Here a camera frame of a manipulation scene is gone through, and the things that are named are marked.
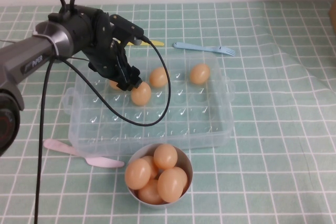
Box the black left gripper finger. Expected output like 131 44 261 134
115 78 133 92
130 65 143 89

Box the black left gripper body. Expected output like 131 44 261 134
87 10 141 91

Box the tan egg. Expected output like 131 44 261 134
153 144 179 170
108 78 123 91
189 63 211 85
149 67 169 88
141 155 160 180
124 157 152 190
130 81 152 107
157 166 188 203
138 179 165 205

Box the clear plastic egg box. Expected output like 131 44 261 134
62 50 236 156

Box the brown box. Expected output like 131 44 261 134
328 2 336 32

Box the yellow flat stick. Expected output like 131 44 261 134
125 39 165 47

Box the blue plastic fork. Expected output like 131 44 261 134
172 41 236 57

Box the pink plastic spoon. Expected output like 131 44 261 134
43 138 125 168

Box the grey round bowl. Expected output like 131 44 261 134
125 143 194 206

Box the green checked tablecloth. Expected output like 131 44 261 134
0 2 336 224

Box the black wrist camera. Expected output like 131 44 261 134
109 13 144 46

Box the white cable tie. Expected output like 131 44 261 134
31 30 59 58

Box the black cable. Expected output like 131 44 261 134
33 35 173 224

